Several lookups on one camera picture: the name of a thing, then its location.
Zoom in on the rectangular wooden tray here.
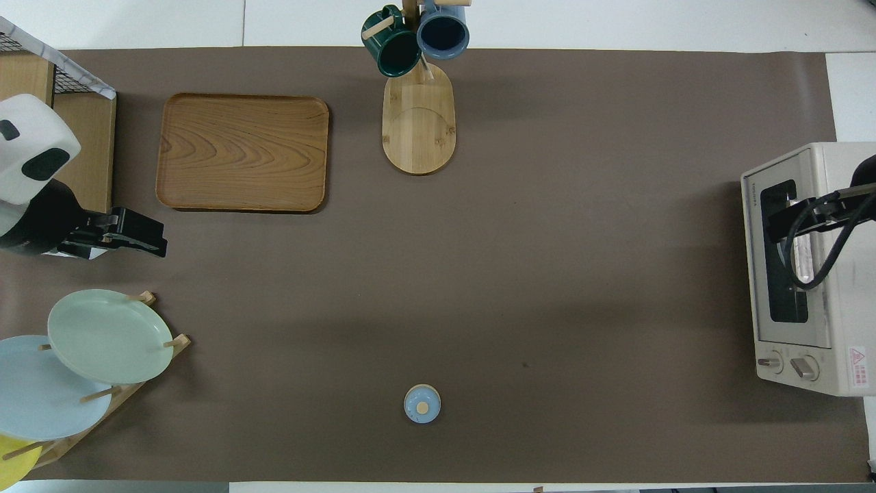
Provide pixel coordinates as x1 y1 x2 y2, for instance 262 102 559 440
155 92 331 213

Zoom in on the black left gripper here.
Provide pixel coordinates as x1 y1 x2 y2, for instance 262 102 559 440
65 207 167 260

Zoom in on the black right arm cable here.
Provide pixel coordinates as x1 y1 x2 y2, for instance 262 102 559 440
784 192 876 292

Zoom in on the dark green mug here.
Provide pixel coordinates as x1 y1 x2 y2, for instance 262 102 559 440
361 5 422 77

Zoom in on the yellow racked plate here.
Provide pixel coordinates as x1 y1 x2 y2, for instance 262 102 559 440
0 435 42 490

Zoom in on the blue mug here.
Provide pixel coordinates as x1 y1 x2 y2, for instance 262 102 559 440
416 0 471 60

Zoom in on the brown table mat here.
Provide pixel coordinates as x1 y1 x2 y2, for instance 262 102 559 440
0 47 870 483

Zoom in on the light blue racked plate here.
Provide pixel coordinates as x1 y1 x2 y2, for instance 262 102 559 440
0 335 114 442

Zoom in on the wooden mug tree stand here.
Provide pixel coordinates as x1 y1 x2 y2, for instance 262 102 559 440
361 0 473 175

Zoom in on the small blue lidded jar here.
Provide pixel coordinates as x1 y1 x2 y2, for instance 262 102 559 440
403 383 442 424

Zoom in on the cream toaster oven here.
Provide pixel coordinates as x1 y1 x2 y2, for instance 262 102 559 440
740 142 876 398

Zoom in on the black wire basket white trim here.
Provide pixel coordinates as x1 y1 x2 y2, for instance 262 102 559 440
0 17 117 260

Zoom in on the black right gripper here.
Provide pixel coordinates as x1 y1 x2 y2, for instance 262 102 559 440
768 184 876 244

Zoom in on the pale green racked plate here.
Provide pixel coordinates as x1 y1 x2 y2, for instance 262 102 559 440
47 289 175 385

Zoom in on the wooden plate rack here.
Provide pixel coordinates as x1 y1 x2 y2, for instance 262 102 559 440
0 291 192 470

